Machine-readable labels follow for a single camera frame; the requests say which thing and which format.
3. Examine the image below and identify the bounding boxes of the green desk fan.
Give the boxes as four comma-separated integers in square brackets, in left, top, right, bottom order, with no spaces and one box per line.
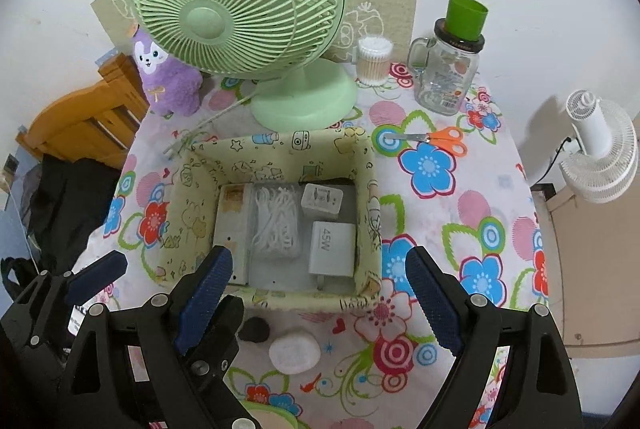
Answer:
[126,0,358,130]

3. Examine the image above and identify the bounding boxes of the wooden chair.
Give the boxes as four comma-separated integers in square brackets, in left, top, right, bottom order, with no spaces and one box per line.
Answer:
[15,54,151,170]

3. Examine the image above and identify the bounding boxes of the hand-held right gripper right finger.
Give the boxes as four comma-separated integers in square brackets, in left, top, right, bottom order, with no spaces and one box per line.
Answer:
[405,245,586,429]

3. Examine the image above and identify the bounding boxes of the black fan cable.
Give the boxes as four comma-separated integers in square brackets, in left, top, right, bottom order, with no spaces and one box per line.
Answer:
[542,136,573,182]

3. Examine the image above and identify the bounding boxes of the orange handled scissors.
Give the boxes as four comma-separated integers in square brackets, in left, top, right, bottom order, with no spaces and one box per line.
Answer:
[384,126,468,157]

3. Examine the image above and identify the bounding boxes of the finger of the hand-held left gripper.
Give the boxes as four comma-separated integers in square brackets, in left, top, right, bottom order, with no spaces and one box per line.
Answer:
[0,251,128,360]
[182,296,258,429]

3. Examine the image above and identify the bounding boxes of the white standing fan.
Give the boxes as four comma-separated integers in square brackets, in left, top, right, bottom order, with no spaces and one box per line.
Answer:
[547,89,640,205]

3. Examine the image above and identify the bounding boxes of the small printed white box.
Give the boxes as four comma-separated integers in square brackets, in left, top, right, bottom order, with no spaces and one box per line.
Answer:
[212,183,251,285]

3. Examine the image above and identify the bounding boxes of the cartoon print storage box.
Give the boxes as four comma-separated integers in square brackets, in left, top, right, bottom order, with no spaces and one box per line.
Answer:
[152,128,383,312]

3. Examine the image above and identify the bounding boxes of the glass handled jar green lid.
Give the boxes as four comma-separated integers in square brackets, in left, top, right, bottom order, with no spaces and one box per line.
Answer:
[407,0,490,114]

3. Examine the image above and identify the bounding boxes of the small white charger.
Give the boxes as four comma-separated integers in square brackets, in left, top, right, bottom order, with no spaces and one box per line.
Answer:
[301,183,344,217]

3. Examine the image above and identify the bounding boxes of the purple plush toy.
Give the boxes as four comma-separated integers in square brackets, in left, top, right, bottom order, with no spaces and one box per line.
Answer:
[131,28,205,116]

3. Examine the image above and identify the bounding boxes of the white cable bundle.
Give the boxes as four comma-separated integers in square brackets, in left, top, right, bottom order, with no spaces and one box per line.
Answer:
[248,184,303,260]

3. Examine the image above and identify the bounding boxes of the small black object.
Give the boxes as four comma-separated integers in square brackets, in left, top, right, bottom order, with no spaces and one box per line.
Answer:
[239,316,270,343]

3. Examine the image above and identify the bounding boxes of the black bag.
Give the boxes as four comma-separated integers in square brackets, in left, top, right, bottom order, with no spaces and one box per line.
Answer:
[0,256,41,305]

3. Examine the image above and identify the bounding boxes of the clear cotton swab container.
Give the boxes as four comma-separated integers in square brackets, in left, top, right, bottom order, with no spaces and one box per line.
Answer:
[356,36,393,86]

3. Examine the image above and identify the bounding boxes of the white fan power cable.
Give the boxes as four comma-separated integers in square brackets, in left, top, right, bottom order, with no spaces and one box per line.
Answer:
[162,92,261,157]

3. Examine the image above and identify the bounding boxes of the floral tablecloth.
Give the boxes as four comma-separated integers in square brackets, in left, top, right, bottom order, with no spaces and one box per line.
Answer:
[75,59,568,429]

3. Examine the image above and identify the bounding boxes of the large white charger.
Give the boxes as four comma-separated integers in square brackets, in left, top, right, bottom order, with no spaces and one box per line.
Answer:
[308,220,357,290]

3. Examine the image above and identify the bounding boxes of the beige door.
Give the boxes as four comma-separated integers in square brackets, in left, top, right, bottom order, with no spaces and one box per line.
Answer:
[542,109,640,415]

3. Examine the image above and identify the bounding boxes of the white liner sheet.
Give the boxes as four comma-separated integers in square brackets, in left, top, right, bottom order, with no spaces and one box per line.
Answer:
[247,254,358,297]

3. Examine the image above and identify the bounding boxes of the black clothing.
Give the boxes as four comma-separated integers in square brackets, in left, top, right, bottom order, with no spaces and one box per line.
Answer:
[27,154,126,270]

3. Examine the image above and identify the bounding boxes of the thin white cable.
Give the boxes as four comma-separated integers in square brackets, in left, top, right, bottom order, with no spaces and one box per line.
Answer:
[10,189,51,270]

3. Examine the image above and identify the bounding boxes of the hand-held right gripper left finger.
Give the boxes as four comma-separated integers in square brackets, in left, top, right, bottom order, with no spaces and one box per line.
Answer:
[57,245,234,429]

